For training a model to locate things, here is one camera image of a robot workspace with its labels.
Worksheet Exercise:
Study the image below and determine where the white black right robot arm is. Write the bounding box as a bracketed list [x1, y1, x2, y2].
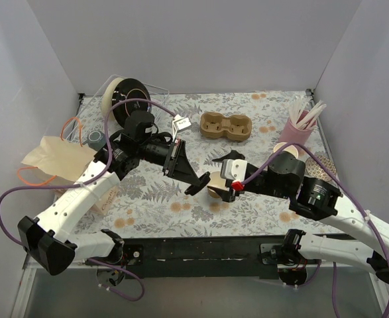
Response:
[213, 150, 389, 284]

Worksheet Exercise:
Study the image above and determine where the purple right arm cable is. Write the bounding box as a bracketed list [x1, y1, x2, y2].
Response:
[237, 142, 389, 318]

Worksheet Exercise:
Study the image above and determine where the dark green mug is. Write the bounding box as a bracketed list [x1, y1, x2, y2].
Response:
[87, 131, 106, 151]

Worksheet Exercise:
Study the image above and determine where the brown pulp cup carrier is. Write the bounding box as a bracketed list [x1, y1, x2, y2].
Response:
[199, 112, 252, 142]

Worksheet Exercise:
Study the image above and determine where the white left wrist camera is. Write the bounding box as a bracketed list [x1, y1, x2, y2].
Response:
[172, 115, 192, 131]

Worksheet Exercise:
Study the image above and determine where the floral patterned tablecloth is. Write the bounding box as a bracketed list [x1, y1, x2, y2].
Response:
[73, 91, 335, 238]

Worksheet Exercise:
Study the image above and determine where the aluminium frame rail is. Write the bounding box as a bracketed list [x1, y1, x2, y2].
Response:
[12, 262, 389, 317]

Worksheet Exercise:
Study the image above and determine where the black table front rail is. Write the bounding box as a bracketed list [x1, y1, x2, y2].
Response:
[84, 235, 321, 281]

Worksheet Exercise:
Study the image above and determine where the brown paper coffee cup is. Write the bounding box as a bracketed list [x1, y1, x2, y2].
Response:
[207, 171, 227, 199]

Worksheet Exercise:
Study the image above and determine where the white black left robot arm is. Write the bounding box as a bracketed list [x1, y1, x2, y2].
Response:
[18, 111, 210, 276]

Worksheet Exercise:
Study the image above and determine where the kraft paper takeout bag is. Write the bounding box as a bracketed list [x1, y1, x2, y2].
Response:
[21, 135, 119, 218]

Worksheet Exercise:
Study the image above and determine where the pink straw holder cup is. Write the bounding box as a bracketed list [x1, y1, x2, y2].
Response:
[278, 118, 317, 145]

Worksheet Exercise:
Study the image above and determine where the cream round plate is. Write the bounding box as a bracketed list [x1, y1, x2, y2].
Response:
[101, 77, 124, 117]

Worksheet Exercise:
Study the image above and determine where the stack of paper cups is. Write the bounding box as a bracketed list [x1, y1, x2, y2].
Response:
[273, 142, 299, 159]

